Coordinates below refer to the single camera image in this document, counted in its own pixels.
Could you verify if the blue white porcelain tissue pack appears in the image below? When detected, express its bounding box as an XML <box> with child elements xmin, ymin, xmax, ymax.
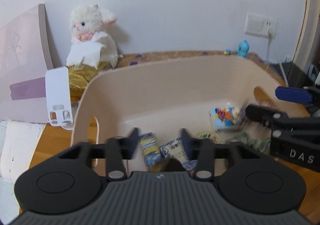
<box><xmin>159</xmin><ymin>138</ymin><xmax>197</xmax><ymax>172</ymax></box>

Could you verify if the blue cartoon bear tissue pack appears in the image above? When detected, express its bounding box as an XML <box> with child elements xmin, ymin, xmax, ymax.
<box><xmin>209</xmin><ymin>107</ymin><xmax>242</xmax><ymax>132</ymax></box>

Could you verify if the round tin cartoon lid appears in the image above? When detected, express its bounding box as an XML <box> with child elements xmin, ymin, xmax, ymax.
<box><xmin>195</xmin><ymin>131</ymin><xmax>221</xmax><ymax>144</ymax></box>

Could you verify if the black box on right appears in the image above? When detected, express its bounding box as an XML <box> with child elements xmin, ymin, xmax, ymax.
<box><xmin>271</xmin><ymin>62</ymin><xmax>313</xmax><ymax>88</ymax></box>

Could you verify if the green patterned pouch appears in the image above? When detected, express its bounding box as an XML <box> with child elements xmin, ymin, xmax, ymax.
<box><xmin>226</xmin><ymin>132</ymin><xmax>271</xmax><ymax>155</ymax></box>

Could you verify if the starry night pattern pack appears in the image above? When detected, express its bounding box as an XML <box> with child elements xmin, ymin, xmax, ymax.
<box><xmin>139</xmin><ymin>132</ymin><xmax>162</xmax><ymax>171</ymax></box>

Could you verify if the beige plastic storage basket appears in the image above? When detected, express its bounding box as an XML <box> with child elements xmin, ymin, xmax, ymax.
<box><xmin>71</xmin><ymin>55</ymin><xmax>307</xmax><ymax>144</ymax></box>

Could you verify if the small blue toy figure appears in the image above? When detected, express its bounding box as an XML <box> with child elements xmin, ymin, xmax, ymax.
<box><xmin>236</xmin><ymin>40</ymin><xmax>250</xmax><ymax>57</ymax></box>

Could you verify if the white phone stand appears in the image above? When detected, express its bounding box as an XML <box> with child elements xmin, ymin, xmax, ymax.
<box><xmin>45</xmin><ymin>67</ymin><xmax>73</xmax><ymax>131</ymax></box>

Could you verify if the tiny yellow blue toy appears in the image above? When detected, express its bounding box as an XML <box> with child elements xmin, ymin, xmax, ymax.
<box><xmin>223</xmin><ymin>49</ymin><xmax>232</xmax><ymax>55</ymax></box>

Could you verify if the golden yellow bag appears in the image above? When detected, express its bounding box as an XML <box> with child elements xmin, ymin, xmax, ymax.
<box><xmin>67</xmin><ymin>62</ymin><xmax>112</xmax><ymax>98</ymax></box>

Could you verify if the white tissue paper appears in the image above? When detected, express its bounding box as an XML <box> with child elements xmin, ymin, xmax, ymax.
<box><xmin>66</xmin><ymin>41</ymin><xmax>104</xmax><ymax>69</ymax></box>

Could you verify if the white plush lamb toy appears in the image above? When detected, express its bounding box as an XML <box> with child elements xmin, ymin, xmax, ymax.
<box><xmin>70</xmin><ymin>4</ymin><xmax>118</xmax><ymax>68</ymax></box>

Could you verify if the white wall switch socket panel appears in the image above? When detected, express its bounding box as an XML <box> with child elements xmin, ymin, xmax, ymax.
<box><xmin>245</xmin><ymin>12</ymin><xmax>278</xmax><ymax>38</ymax></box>

